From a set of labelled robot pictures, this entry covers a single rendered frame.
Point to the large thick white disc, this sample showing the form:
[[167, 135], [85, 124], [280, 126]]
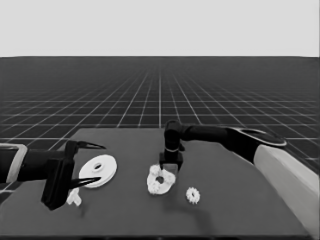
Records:
[[108, 170]]

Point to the small white T-shaped piece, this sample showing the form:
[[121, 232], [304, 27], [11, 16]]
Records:
[[75, 199]]

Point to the white round carrier with pins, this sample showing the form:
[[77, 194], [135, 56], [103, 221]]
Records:
[[166, 187]]

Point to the white toothed gear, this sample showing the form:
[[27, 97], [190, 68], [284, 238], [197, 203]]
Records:
[[196, 196], [152, 171], [172, 178], [151, 190]]

